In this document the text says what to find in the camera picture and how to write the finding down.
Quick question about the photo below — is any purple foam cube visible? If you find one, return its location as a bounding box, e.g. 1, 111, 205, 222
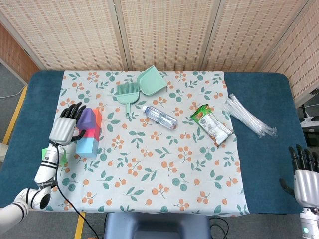
76, 107, 96, 131

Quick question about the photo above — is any woven folding screen panel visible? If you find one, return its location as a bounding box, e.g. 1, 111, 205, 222
114, 0, 222, 72
201, 0, 313, 73
259, 0, 319, 101
0, 21, 40, 84
0, 0, 127, 72

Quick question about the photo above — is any teal table cover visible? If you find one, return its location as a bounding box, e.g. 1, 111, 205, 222
0, 70, 309, 216

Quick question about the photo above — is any white floor cable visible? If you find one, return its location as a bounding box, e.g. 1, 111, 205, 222
0, 84, 28, 99

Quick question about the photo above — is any black floor cable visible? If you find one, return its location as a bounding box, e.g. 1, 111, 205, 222
208, 217, 230, 239

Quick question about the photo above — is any mint green dustpan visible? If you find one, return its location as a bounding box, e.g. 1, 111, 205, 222
137, 65, 168, 96

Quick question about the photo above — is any green foam cube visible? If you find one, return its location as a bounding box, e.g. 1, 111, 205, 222
41, 147, 68, 165

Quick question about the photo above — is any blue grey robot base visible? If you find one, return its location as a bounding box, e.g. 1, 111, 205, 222
103, 213, 213, 239

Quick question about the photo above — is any mint green hand brush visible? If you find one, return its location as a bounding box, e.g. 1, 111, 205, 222
116, 82, 141, 119

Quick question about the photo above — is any floral print tablecloth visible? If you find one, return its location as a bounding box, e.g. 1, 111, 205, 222
33, 70, 251, 216

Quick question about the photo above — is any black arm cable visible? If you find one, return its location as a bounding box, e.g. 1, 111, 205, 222
55, 145, 101, 239

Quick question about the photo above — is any green snack bag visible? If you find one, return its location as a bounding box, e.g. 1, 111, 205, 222
190, 104, 234, 146

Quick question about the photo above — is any pink foam cube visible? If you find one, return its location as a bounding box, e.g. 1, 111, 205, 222
81, 127, 101, 139

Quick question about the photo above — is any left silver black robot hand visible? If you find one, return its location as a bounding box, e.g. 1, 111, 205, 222
49, 102, 87, 146

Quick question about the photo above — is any yellow floor tape strip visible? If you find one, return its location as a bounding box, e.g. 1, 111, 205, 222
2, 85, 28, 145
74, 212, 86, 239

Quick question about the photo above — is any orange foam cube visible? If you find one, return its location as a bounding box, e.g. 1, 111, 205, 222
93, 108, 104, 129

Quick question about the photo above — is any clear plastic water bottle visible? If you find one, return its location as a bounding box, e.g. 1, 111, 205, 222
142, 105, 178, 131

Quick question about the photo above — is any bundle of clear wrapped straws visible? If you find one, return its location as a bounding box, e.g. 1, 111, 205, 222
222, 93, 278, 138

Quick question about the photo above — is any light blue foam cube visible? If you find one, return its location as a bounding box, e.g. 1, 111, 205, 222
75, 137, 100, 158

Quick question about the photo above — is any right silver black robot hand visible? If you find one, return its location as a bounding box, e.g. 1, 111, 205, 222
279, 144, 319, 208

